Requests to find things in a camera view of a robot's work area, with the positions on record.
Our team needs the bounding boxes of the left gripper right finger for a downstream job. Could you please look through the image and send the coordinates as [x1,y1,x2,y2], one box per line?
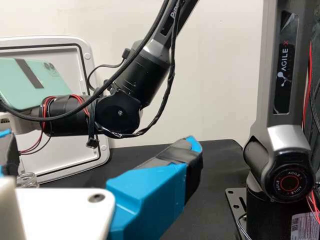
[105,135,204,240]

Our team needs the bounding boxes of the right wrist camera phone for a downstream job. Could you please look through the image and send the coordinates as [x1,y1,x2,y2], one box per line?
[0,57,74,112]

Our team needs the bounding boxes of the clear flask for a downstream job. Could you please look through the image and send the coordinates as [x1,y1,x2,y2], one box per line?
[15,171,41,189]

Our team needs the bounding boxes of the black cable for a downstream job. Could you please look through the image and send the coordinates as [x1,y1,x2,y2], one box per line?
[0,0,181,122]

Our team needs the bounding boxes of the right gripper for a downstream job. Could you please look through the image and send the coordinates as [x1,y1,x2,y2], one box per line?
[0,109,47,135]

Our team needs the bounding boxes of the black mounting plate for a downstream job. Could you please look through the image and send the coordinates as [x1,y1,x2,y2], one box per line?
[224,187,251,240]

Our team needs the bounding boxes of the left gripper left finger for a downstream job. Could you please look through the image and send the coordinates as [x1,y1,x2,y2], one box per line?
[0,128,20,177]

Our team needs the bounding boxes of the incubator door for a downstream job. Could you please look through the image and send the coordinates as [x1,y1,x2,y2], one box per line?
[0,36,111,184]

